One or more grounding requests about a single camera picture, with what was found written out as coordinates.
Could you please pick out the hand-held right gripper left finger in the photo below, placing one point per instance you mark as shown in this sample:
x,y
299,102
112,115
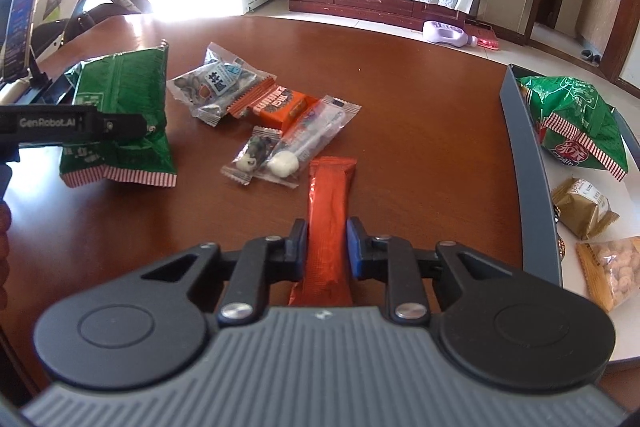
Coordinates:
x,y
300,247

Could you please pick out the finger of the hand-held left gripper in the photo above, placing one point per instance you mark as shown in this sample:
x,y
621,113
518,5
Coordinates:
x,y
130,127

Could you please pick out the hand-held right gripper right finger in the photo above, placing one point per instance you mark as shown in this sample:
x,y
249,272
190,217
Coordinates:
x,y
355,247

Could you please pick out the green snack bag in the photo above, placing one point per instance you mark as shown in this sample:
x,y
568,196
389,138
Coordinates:
x,y
575,117
125,82

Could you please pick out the red foil stick packet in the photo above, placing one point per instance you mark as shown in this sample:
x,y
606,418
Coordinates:
x,y
327,207

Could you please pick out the clear sunflower seed packet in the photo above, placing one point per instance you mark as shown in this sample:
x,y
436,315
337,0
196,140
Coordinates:
x,y
215,82

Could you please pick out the orange snack packet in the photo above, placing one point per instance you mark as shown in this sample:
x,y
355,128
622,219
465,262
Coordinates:
x,y
280,104

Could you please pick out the grey snack tray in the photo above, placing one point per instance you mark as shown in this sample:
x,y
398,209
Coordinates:
x,y
530,167

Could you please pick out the gold snack packet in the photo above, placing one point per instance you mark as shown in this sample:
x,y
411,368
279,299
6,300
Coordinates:
x,y
582,207

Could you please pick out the black phone stand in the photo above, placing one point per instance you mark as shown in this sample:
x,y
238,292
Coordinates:
x,y
37,84

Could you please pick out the smartphone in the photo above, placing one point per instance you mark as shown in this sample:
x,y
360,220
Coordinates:
x,y
20,27

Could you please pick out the small clear candy packet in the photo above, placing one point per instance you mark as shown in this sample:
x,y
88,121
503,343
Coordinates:
x,y
252,154

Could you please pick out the long clear candy packet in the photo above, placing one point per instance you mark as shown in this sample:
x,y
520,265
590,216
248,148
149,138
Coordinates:
x,y
310,137

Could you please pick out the white purple detergent bottle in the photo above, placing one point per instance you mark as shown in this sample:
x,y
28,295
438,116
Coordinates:
x,y
445,33

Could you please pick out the red plastic dustpan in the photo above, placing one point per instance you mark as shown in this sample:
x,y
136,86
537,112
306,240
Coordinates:
x,y
487,43

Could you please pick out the clear peanut packet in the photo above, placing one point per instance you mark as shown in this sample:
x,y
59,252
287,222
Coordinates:
x,y
615,272

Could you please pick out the grey slipper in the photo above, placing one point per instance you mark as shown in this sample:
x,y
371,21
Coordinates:
x,y
586,53
596,59

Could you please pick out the wooden kitchen cabinet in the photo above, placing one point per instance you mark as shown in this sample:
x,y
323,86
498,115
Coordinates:
x,y
597,17

